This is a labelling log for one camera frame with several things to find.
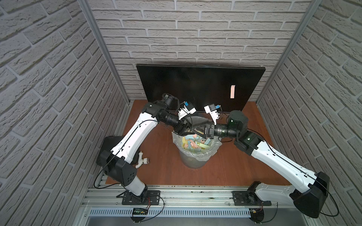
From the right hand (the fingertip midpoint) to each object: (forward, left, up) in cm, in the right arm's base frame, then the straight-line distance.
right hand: (194, 128), depth 62 cm
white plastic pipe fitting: (-1, +32, -32) cm, 45 cm away
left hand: (+7, +2, -6) cm, 9 cm away
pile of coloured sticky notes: (+2, -1, -17) cm, 17 cm away
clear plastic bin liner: (-10, 0, -8) cm, 13 cm away
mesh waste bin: (-5, +1, -33) cm, 34 cm away
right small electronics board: (-32, -30, -34) cm, 56 cm away
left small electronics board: (-27, +30, -37) cm, 55 cm away
